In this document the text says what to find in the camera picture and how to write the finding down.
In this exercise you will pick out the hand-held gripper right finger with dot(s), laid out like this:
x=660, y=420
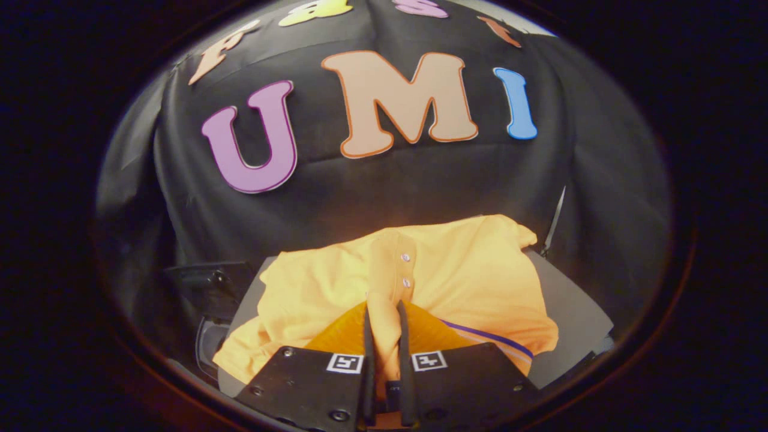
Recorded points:
x=405, y=372

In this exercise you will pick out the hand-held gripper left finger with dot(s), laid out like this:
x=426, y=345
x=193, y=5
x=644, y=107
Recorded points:
x=368, y=372

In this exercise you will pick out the orange polo shirt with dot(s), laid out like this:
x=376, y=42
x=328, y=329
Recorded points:
x=468, y=276

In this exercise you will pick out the black backdrop cloth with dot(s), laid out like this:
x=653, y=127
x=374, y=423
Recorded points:
x=390, y=180

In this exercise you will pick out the white cabinet with dark frame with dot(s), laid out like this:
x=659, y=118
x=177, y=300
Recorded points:
x=570, y=318

